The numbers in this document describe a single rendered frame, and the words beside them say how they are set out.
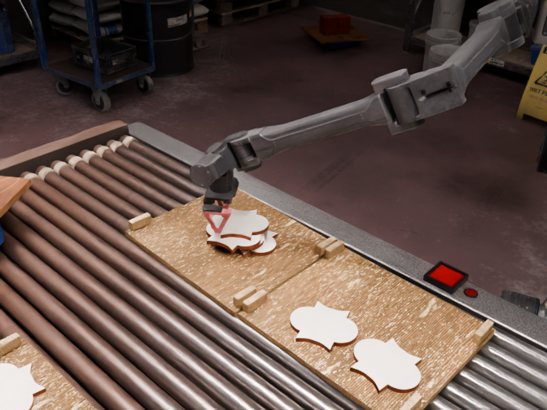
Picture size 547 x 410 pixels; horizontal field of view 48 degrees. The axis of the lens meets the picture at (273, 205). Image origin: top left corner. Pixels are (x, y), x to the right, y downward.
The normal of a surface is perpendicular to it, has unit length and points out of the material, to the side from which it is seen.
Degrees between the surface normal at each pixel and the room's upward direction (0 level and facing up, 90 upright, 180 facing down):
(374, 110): 90
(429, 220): 0
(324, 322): 0
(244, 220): 0
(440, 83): 85
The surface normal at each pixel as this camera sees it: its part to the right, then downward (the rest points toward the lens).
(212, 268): 0.03, -0.84
